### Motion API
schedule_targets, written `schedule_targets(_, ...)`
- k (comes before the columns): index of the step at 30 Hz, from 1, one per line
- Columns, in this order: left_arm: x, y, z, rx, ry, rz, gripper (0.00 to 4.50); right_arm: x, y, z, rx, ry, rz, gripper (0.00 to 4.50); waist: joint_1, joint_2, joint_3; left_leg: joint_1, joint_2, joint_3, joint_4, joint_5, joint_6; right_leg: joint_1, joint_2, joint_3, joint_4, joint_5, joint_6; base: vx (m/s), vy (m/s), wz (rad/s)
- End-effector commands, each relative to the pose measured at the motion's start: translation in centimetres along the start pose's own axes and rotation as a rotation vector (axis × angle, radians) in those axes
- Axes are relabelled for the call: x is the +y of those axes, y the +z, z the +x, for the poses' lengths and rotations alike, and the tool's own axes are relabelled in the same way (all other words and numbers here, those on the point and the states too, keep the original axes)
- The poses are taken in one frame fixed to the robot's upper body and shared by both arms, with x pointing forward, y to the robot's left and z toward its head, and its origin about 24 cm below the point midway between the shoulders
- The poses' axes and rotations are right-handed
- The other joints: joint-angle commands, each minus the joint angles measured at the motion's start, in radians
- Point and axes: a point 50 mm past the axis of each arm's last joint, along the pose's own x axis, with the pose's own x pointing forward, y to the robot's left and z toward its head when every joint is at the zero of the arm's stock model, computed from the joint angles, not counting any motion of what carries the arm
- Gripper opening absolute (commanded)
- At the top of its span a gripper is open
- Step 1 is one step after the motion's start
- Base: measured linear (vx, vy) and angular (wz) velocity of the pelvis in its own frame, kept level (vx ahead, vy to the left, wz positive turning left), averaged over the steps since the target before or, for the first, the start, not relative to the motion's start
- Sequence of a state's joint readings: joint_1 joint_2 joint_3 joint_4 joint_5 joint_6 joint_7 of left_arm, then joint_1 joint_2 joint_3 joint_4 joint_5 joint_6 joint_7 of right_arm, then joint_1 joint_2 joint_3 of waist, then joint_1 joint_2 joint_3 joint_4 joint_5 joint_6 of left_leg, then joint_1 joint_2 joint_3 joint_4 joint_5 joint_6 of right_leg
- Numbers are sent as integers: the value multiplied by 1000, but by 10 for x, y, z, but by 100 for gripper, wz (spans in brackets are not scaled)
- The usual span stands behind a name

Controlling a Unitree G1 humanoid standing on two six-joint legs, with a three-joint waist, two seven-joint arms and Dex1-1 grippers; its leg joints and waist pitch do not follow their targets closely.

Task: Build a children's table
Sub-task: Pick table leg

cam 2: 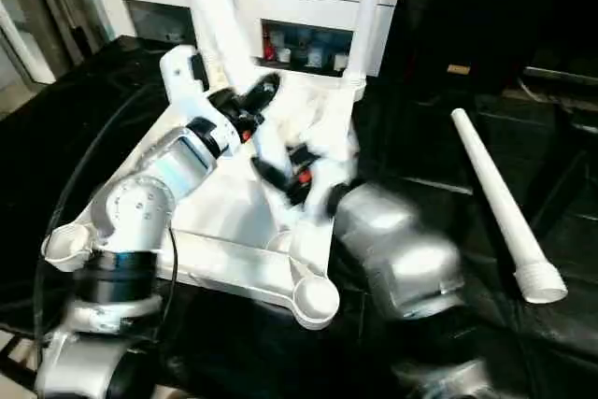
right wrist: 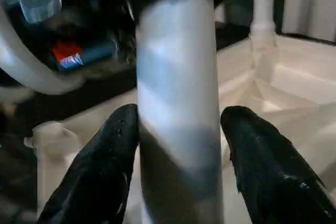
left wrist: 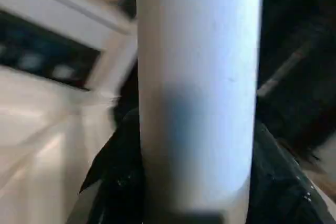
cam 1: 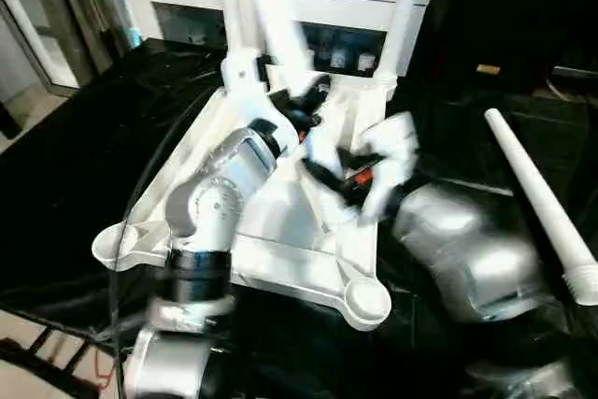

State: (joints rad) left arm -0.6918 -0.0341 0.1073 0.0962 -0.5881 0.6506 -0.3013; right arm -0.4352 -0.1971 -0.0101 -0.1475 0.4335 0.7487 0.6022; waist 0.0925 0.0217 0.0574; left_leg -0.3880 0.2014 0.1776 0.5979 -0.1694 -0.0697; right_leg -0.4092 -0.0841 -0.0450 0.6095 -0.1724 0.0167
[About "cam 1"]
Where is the white plastic table top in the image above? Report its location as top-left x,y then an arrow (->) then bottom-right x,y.
92,67 -> 394,332

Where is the black plastic mat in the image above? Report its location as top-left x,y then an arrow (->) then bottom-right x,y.
0,36 -> 598,399

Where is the grey metal stand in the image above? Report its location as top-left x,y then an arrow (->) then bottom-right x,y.
0,0 -> 141,93

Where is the black bench with silver rail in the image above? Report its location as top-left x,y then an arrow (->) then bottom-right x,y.
546,64 -> 598,108

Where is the red floor cable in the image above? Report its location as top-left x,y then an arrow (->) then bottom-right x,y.
95,360 -> 115,392

